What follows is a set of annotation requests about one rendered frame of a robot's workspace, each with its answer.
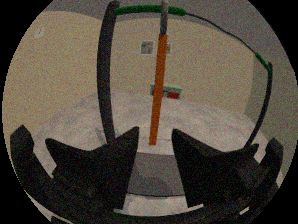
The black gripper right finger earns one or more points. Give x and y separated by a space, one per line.
203 168

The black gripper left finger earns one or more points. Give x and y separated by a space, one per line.
109 166

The orange handle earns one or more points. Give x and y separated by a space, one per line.
160 72

